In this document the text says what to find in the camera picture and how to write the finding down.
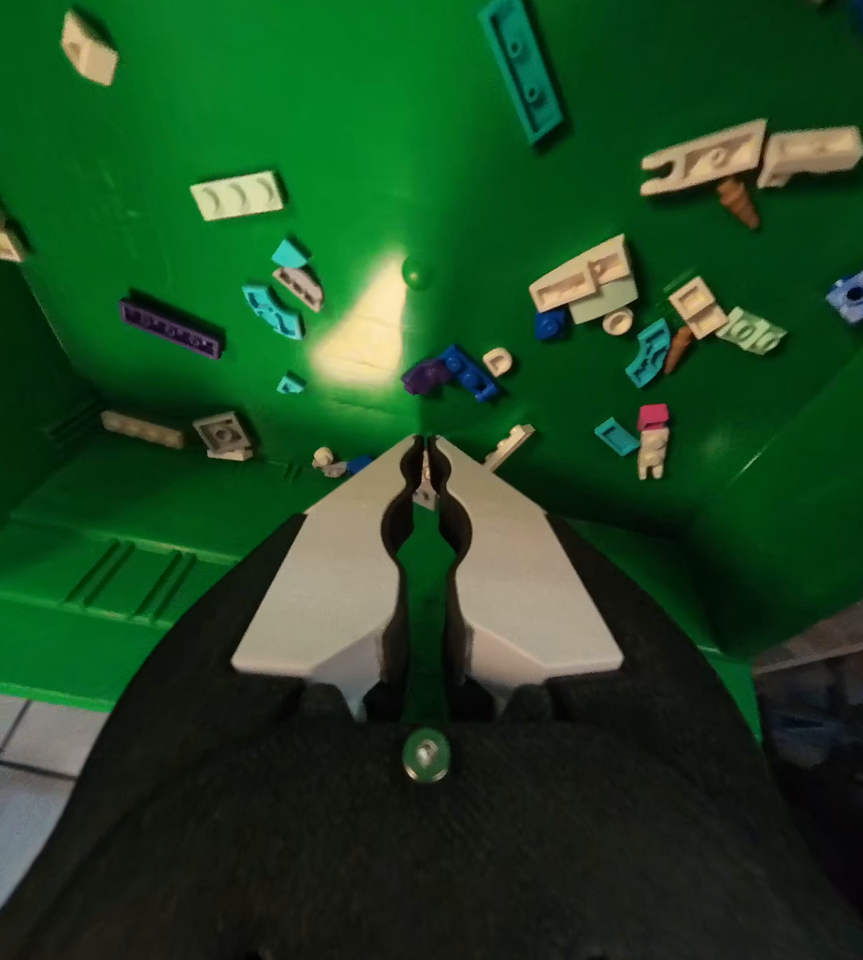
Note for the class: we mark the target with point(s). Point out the green plastic bin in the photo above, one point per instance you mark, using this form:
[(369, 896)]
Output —
[(401, 150)]

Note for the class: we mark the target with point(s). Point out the small white lego brick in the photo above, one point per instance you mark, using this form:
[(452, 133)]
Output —
[(426, 495)]

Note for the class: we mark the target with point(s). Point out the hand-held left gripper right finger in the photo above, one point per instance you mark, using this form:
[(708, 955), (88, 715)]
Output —
[(529, 592)]

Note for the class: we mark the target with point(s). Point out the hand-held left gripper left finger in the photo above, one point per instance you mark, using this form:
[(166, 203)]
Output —
[(326, 592)]

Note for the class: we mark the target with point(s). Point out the mixed lego pieces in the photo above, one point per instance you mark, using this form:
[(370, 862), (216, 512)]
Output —
[(236, 196)]

